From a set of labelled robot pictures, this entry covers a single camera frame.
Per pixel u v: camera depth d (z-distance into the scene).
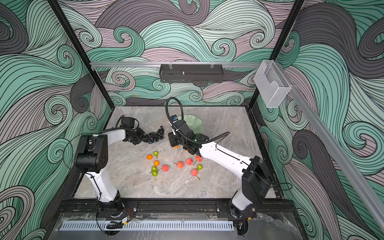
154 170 0.85
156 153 0.92
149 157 0.92
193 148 0.55
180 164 0.86
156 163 0.88
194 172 0.83
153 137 0.97
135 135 0.86
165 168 0.85
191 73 0.96
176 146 0.70
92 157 0.51
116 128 0.69
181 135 0.57
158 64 0.94
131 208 0.73
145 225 0.70
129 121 0.83
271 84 0.79
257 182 0.41
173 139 0.70
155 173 0.83
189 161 0.88
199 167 0.86
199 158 0.88
